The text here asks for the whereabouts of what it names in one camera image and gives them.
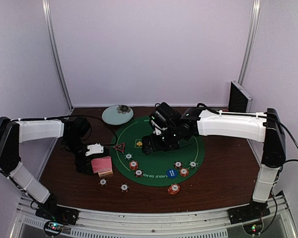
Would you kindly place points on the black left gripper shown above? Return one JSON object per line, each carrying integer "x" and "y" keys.
{"x": 82, "y": 168}

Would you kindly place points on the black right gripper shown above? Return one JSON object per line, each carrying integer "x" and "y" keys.
{"x": 156, "y": 147}

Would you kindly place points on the red-backed playing card deck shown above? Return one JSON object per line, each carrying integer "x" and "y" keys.
{"x": 101, "y": 165}

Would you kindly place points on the green chips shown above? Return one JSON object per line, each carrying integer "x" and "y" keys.
{"x": 193, "y": 164}
{"x": 128, "y": 156}

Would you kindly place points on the red chips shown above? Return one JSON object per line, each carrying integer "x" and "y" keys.
{"x": 184, "y": 172}
{"x": 133, "y": 165}

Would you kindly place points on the black triangular dealer button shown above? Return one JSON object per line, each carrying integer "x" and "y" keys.
{"x": 120, "y": 147}

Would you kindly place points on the brown chips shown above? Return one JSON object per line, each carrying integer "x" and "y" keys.
{"x": 178, "y": 164}
{"x": 139, "y": 173}

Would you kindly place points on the single brown chip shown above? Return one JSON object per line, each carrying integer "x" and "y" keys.
{"x": 103, "y": 182}

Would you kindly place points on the blue small blind button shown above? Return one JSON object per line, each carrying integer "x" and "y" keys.
{"x": 171, "y": 173}

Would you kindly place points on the brown poker chip stack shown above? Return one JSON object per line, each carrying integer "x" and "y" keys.
{"x": 124, "y": 187}

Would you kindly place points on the red poker chip stack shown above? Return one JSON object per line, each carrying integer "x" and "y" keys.
{"x": 173, "y": 189}

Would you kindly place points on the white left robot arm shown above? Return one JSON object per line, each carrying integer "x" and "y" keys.
{"x": 14, "y": 132}

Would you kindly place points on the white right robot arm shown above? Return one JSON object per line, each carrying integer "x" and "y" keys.
{"x": 261, "y": 127}

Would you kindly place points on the playing card box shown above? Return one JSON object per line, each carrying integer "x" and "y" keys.
{"x": 105, "y": 173}

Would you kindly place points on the round green poker mat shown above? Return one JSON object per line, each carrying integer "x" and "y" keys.
{"x": 156, "y": 164}

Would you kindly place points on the light blue flower plate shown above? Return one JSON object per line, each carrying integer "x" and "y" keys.
{"x": 117, "y": 115}

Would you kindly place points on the aluminium poker case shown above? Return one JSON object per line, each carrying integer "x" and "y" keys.
{"x": 239, "y": 99}

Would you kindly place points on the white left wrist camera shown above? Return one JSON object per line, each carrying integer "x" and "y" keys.
{"x": 92, "y": 149}

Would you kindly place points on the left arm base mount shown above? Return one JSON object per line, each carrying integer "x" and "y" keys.
{"x": 51, "y": 210}

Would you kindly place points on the aluminium front rail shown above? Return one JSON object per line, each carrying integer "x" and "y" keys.
{"x": 199, "y": 224}

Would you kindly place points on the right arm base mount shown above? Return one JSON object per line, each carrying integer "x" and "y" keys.
{"x": 245, "y": 213}

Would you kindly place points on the left aluminium frame post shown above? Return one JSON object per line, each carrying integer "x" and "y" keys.
{"x": 56, "y": 58}

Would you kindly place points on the aluminium frame post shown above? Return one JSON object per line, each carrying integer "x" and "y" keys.
{"x": 253, "y": 26}
{"x": 56, "y": 58}

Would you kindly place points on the right aluminium frame post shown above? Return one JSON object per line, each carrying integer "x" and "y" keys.
{"x": 253, "y": 26}

